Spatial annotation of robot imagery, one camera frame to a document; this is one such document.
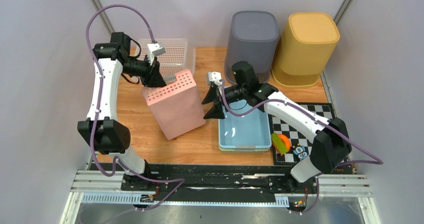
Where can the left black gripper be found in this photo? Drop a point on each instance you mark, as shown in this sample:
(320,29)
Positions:
(155,79)

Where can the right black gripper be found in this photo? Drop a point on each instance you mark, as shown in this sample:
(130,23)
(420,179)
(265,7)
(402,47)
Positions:
(216,112)

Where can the white perforated basket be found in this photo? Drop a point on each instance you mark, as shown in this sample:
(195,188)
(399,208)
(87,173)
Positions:
(179,55)

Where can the pink perforated basket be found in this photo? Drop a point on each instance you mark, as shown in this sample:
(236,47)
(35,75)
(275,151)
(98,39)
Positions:
(176,107)

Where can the blue perforated basket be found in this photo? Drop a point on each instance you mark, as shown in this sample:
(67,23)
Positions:
(250,131)

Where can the green perforated basket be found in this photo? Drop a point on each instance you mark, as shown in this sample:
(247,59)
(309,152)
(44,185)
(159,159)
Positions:
(243,150)

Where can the grey slatted waste bin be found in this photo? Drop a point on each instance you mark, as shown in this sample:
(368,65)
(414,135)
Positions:
(253,38)

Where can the yellow slatted waste bin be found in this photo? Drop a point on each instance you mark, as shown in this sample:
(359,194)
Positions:
(304,49)

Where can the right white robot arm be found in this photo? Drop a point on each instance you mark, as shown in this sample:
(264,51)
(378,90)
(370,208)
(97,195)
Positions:
(329,137)

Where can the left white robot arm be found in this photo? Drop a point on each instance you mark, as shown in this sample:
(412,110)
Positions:
(108,139)

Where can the green orange toy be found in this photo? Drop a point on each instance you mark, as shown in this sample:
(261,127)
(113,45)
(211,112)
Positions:
(281,143)

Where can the blue white small toy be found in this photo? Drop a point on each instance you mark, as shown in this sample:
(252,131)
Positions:
(300,152)

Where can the black white checkerboard mat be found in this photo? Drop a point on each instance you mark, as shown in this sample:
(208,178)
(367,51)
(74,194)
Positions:
(297,140)

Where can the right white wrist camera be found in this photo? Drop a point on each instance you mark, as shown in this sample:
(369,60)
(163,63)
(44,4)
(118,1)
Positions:
(214,79)

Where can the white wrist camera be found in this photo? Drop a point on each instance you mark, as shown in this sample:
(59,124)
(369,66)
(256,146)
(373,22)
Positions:
(154,50)
(214,79)

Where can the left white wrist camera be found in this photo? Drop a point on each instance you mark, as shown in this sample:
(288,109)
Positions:
(154,50)

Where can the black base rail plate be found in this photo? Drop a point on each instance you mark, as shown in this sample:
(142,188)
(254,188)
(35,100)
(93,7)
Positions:
(222,184)

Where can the left corner metal post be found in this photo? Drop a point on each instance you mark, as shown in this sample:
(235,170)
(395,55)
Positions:
(97,4)

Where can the corner metal post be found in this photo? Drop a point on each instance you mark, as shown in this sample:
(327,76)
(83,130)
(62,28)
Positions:
(342,10)
(97,4)

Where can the aluminium frame rails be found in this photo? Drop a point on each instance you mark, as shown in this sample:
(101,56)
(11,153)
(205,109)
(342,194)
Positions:
(92,187)

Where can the right corner metal post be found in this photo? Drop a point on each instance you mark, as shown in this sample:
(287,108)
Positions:
(342,10)

